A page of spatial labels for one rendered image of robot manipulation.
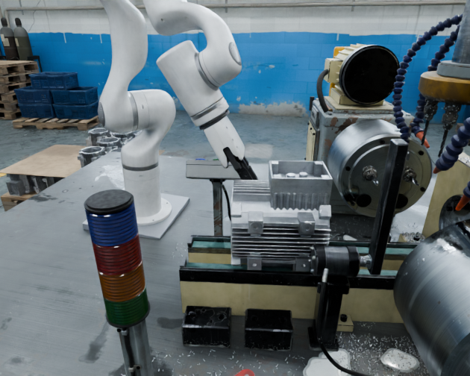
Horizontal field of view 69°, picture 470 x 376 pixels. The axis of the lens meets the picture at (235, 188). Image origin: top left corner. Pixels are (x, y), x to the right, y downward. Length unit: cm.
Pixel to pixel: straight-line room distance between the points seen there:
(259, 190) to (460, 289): 39
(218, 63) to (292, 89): 560
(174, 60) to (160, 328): 57
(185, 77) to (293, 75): 556
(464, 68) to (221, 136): 45
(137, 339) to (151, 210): 69
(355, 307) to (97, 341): 57
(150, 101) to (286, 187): 56
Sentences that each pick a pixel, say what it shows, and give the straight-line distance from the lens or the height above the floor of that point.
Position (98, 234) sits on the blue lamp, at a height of 118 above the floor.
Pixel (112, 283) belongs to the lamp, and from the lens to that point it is 50.
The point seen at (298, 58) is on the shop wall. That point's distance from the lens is 621.
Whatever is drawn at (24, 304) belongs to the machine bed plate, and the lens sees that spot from 103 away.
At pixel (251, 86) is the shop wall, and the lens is 635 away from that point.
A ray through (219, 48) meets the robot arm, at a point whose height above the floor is 138.
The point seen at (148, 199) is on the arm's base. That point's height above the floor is 89.
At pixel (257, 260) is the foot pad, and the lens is 72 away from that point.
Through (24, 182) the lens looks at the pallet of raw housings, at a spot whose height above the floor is 24.
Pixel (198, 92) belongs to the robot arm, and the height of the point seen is 130.
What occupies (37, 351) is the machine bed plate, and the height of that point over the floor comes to 80.
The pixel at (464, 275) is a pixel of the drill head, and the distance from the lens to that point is 53.
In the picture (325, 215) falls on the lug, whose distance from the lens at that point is 70.
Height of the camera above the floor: 141
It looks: 25 degrees down
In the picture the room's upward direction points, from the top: straight up
